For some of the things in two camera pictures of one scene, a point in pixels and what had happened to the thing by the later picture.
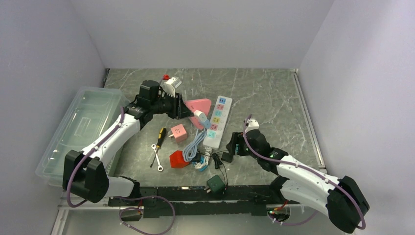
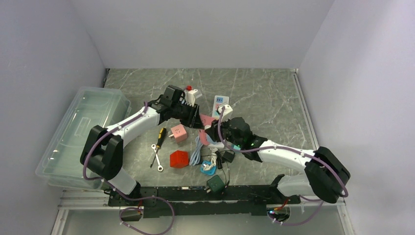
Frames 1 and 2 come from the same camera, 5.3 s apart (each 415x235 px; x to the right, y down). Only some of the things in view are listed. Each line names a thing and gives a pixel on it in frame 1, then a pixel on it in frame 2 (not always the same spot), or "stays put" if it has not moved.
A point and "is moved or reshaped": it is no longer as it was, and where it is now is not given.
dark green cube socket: [216, 184] stays put
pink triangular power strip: [202, 105] to [205, 121]
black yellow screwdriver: [159, 143] stays put
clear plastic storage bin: [93, 113] stays put
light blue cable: [191, 152] to [195, 157]
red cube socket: [177, 160] stays put
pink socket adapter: [179, 133] stays put
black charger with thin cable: [218, 162] is moved or reshaped
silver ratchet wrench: [160, 168] stays put
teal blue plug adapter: [201, 160] is moved or reshaped
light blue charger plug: [206, 124] is moved or reshaped
